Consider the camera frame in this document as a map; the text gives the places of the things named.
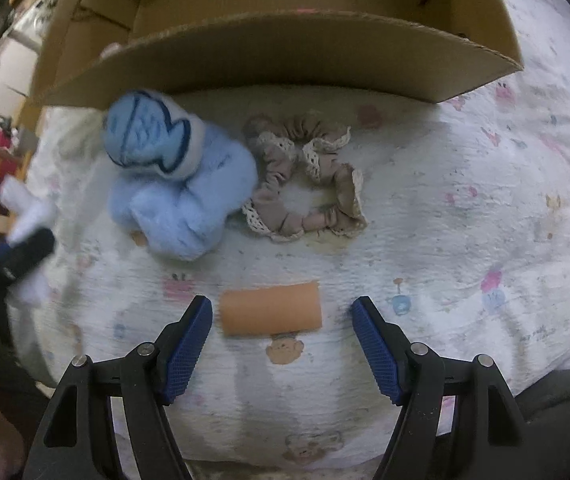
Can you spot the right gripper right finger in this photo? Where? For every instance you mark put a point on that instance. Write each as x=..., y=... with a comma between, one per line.
x=488, y=435

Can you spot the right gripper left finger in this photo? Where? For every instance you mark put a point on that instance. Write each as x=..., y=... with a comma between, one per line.
x=76, y=437

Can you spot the light blue fish plush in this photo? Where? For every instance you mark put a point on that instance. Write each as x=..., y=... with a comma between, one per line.
x=179, y=178

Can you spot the orange foam cylinder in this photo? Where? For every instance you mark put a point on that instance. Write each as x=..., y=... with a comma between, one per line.
x=270, y=311

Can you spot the white cabinet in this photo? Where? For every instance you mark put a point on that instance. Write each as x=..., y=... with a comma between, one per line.
x=20, y=46

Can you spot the white patterned bed quilt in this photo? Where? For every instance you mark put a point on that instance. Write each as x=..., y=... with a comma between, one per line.
x=467, y=249

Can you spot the beige lace scrunchie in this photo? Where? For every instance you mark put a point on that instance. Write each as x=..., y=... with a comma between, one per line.
x=303, y=148

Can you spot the brown cardboard box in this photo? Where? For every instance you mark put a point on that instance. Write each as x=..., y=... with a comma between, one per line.
x=427, y=50

